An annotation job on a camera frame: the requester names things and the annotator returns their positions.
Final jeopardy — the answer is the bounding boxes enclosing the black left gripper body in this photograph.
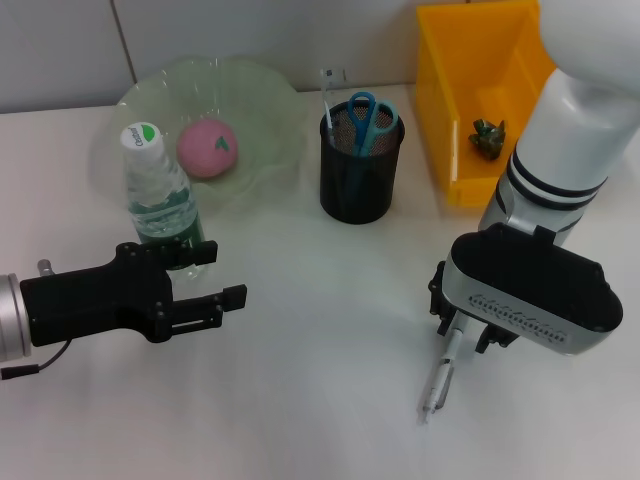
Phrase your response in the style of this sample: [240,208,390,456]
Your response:
[19,242,176,348]

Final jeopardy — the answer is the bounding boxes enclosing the clear green-label water bottle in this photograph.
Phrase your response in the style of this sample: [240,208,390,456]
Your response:
[118,119,209,280]

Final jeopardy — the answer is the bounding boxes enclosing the silver pen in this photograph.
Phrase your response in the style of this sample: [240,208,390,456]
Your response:
[416,319,467,426]

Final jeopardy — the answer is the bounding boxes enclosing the pink toy peach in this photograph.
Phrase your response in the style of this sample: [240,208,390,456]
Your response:
[176,118,240,182]

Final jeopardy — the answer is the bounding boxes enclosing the small green toy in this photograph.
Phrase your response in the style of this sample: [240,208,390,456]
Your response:
[467,118,508,163]

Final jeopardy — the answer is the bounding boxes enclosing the blue scissors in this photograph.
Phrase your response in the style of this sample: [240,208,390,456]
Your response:
[345,91,400,204]

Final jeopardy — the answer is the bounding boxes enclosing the clear plastic ruler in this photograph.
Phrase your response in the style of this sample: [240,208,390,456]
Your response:
[318,67,349,136]

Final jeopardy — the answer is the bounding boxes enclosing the black mesh pen holder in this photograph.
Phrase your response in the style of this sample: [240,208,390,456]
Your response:
[318,99,407,225]

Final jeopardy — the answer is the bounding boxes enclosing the green glass fruit plate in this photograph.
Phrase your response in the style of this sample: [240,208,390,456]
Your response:
[113,53,308,201]

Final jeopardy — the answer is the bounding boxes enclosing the yellow plastic bin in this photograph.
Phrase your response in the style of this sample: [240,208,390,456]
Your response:
[414,0,560,207]

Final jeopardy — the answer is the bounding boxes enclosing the left arm black plug cable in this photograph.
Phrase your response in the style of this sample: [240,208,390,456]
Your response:
[0,258,72,382]

